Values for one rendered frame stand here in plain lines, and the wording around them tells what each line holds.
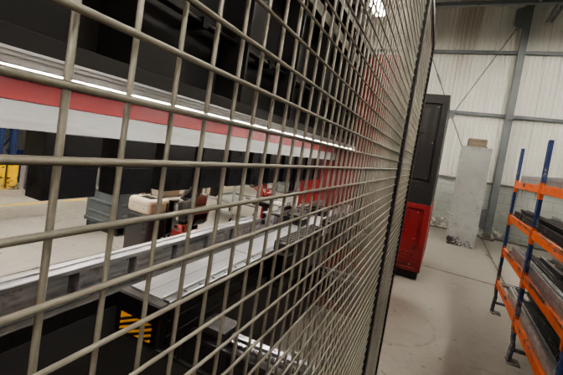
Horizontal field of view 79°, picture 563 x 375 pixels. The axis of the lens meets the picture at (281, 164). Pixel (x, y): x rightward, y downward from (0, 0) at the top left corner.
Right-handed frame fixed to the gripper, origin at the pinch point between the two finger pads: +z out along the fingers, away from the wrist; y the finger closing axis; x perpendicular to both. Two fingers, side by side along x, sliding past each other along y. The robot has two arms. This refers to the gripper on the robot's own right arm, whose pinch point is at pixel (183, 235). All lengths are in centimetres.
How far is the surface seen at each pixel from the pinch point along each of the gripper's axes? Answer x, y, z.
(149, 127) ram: -70, 74, -43
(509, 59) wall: 800, 166, -301
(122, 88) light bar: -94, 101, -44
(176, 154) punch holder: -57, 69, -36
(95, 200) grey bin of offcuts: 79, -267, -29
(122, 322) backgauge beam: -87, 86, 9
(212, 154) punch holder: -36, 65, -38
